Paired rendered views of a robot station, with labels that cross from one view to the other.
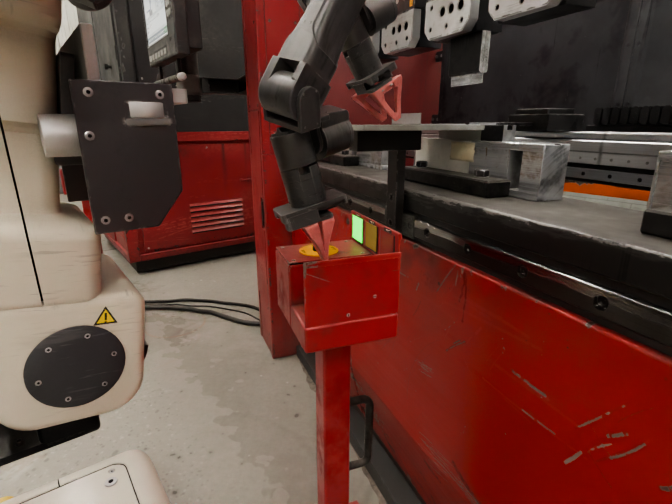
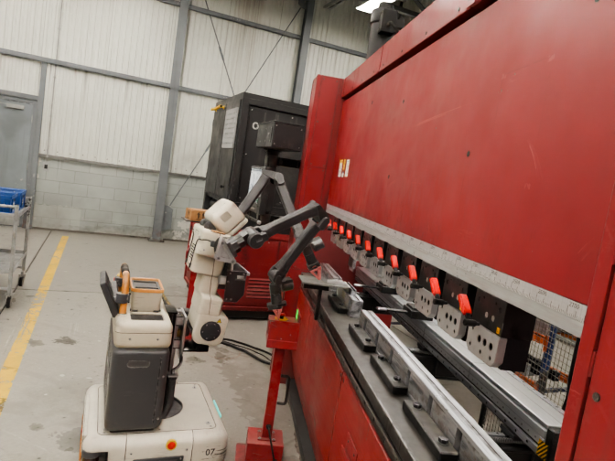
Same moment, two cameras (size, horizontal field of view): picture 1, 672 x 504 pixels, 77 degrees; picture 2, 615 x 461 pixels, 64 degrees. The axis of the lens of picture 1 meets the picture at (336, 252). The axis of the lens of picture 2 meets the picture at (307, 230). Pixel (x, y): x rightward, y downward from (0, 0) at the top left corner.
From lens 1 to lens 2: 2.00 m
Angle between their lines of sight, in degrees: 17
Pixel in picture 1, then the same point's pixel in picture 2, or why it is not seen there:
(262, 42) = not seen: hidden behind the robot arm
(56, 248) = (214, 303)
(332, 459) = (271, 394)
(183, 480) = not seen: hidden behind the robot
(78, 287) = (216, 312)
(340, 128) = (289, 284)
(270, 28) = not seen: hidden behind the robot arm
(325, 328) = (273, 340)
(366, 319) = (286, 341)
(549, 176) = (354, 310)
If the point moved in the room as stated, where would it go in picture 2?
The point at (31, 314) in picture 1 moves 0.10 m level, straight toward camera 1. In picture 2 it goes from (206, 316) to (210, 322)
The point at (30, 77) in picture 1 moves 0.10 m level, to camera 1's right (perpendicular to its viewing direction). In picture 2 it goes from (220, 267) to (238, 271)
